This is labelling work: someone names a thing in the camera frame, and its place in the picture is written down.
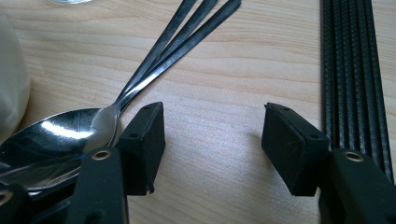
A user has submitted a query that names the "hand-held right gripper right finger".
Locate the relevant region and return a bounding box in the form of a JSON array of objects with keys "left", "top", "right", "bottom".
[{"left": 261, "top": 102, "right": 396, "bottom": 224}]

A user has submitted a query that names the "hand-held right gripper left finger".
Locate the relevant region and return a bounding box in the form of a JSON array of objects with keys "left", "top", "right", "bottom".
[{"left": 66, "top": 102, "right": 166, "bottom": 224}]

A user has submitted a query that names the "bundle of black chopsticks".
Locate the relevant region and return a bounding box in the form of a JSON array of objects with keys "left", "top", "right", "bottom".
[{"left": 319, "top": 0, "right": 395, "bottom": 185}]

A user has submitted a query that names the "cream bowl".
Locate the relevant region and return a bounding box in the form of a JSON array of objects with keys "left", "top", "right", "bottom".
[{"left": 0, "top": 15, "right": 32, "bottom": 145}]

